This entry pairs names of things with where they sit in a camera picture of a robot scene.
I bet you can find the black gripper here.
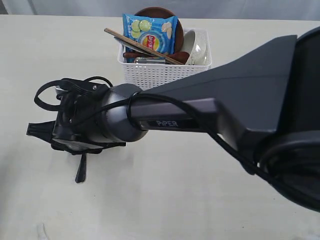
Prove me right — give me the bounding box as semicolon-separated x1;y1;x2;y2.
26;84;127;155

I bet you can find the silver metal fork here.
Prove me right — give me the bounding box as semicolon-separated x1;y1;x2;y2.
75;153;87;184

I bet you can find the silver metal knife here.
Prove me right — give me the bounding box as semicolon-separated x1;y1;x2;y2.
113;36;149;55

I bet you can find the blue chips bag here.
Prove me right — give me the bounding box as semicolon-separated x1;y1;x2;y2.
122;13;178;54

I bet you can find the brown wooden spoon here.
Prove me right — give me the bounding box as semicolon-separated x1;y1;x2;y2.
122;51;190;65

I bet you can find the brown wooden plate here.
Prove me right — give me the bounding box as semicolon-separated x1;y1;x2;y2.
135;6;184;52

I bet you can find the white plastic woven basket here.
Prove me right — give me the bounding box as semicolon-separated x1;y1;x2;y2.
117;28;212;90

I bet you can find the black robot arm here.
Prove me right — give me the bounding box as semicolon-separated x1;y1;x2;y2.
26;28;320;212

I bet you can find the stainless steel cup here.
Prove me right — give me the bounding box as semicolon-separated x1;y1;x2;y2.
133;56;166;65

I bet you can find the white patterned ceramic bowl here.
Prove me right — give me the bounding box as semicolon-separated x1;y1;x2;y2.
181;29;208;66

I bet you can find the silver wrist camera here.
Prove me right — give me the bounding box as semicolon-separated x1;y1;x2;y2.
55;86;67;98

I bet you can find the black cable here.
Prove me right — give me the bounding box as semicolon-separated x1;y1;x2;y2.
33;76;320;198

